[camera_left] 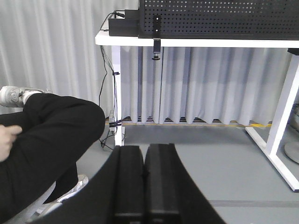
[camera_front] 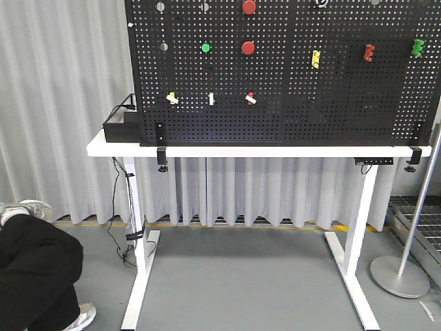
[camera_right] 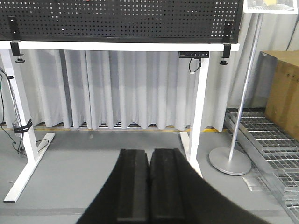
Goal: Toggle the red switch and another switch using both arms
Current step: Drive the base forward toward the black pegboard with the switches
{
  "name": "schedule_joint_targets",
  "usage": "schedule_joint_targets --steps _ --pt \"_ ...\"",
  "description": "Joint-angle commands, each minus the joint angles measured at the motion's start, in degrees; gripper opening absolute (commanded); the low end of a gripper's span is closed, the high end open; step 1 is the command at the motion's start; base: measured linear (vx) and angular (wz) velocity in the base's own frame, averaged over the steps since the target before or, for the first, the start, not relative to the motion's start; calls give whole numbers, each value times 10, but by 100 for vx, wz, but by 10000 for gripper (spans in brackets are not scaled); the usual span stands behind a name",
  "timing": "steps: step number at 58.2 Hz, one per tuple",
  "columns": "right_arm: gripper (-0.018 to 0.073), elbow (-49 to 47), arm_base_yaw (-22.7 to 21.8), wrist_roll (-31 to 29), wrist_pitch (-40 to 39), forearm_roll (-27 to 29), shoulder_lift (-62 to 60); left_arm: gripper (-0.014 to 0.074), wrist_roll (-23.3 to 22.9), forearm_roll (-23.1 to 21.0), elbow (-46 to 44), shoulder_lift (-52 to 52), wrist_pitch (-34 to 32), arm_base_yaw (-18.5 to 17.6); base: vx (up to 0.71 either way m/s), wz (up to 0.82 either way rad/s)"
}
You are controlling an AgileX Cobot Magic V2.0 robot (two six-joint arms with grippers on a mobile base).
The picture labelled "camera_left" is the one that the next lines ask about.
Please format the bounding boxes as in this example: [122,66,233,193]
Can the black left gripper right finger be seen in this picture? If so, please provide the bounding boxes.
[145,144,224,224]

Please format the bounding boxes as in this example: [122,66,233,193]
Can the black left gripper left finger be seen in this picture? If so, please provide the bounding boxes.
[34,146,144,224]

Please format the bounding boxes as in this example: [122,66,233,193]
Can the person's bare hand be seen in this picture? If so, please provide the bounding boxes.
[0,125,22,162]

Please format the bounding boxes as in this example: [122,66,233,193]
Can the power strip on desk leg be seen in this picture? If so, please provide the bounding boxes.
[108,110,117,135]

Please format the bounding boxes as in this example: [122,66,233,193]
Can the person's black trouser legs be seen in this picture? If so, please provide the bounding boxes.
[0,93,105,223]

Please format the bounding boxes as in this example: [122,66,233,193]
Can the white desk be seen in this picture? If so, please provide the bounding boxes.
[95,30,299,192]

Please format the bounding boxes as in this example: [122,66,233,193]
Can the grey round stand base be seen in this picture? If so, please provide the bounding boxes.
[284,142,299,164]

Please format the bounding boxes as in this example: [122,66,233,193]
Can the grey sneaker upper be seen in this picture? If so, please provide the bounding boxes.
[0,86,51,108]

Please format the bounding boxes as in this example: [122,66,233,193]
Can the black box on desk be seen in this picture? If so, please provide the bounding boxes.
[108,9,140,37]

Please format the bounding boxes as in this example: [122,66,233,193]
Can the black perforated pegboard panel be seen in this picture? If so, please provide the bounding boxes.
[138,0,299,41]

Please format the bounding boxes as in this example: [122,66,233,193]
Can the black hanging cable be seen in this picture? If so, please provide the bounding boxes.
[98,12,117,150]

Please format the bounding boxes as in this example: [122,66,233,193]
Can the black mounting clamp bracket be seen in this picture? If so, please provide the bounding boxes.
[152,15,161,61]

